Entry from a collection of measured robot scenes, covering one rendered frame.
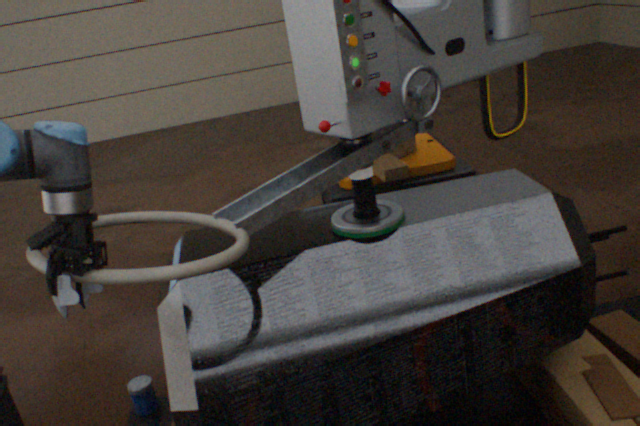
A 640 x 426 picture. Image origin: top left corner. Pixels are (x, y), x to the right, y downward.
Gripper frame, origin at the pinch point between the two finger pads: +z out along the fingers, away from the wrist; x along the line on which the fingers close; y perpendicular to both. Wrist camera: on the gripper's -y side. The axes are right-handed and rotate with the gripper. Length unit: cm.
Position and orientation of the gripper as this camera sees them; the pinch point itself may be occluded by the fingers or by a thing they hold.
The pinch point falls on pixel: (71, 306)
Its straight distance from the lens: 135.9
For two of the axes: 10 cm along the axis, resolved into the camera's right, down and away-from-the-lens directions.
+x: 3.8, -2.4, 8.9
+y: 9.2, 1.1, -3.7
